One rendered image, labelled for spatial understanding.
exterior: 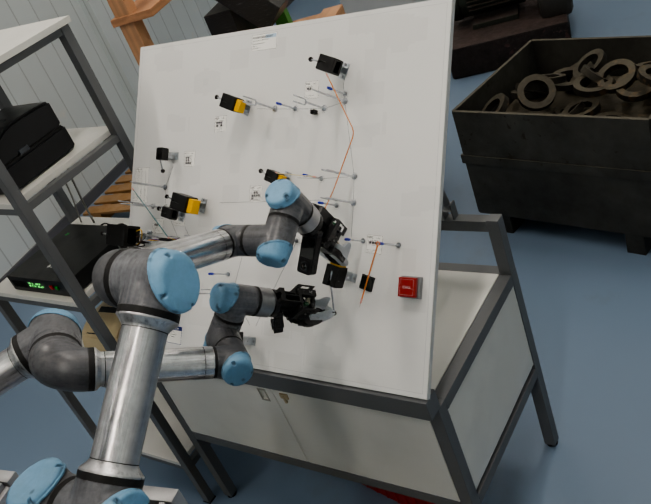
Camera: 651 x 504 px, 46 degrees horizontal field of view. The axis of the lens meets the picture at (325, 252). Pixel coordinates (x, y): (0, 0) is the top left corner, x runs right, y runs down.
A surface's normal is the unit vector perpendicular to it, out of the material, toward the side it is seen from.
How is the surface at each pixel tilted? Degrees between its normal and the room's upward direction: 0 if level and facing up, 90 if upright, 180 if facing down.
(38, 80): 90
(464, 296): 0
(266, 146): 50
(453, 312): 0
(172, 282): 86
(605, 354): 0
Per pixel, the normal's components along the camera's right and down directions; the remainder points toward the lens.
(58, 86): 0.88, -0.06
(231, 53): -0.58, -0.04
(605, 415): -0.32, -0.79
